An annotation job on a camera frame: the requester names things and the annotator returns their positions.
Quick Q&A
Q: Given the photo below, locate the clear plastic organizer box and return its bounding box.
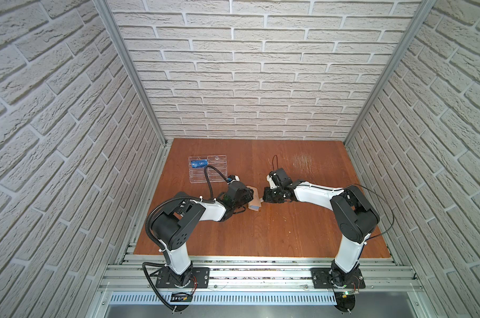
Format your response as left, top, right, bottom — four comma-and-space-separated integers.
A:
188, 154, 228, 184

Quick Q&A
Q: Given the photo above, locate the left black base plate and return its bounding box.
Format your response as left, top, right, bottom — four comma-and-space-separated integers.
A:
156, 267, 210, 289

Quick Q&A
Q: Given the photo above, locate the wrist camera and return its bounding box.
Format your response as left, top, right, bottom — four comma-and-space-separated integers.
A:
226, 175, 239, 184
266, 168, 292, 189

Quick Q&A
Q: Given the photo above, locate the aluminium rail frame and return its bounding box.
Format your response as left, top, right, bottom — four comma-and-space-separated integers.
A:
86, 252, 434, 317

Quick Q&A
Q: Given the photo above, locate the tan leather card holder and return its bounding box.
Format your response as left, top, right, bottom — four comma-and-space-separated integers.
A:
247, 185, 263, 211

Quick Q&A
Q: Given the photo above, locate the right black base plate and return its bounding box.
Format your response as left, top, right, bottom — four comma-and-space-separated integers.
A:
310, 266, 366, 290

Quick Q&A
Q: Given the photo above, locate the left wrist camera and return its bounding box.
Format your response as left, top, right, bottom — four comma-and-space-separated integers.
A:
226, 175, 239, 184

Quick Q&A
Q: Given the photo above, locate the corner aluminium post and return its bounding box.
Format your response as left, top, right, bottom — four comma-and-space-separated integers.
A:
343, 0, 437, 146
95, 0, 168, 147

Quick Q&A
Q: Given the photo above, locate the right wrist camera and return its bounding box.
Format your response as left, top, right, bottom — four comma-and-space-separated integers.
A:
266, 168, 292, 189

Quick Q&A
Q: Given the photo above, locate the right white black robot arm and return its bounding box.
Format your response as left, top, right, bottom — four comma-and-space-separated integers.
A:
263, 181, 380, 288

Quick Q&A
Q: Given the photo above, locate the right thin black cable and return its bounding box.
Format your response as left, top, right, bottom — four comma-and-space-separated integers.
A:
303, 182, 395, 241

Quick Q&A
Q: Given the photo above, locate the left black corrugated cable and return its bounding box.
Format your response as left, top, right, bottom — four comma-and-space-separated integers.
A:
141, 164, 231, 313

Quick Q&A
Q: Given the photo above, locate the left corner aluminium post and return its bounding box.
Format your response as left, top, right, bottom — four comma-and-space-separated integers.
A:
95, 0, 168, 147

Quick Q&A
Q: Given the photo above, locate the blue item in box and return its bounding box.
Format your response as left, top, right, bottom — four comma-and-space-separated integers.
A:
190, 159, 208, 169

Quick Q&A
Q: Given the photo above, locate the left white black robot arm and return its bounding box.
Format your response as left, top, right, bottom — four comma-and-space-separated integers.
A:
145, 181, 254, 276

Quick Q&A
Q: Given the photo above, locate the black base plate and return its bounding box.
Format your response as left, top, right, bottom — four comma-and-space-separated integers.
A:
156, 267, 210, 289
310, 266, 366, 290

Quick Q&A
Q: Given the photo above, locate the right corner aluminium post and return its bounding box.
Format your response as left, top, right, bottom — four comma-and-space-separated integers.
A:
343, 0, 437, 146

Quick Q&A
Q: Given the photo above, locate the perforated metal vent strip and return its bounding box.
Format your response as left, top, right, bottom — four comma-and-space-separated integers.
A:
110, 291, 337, 306

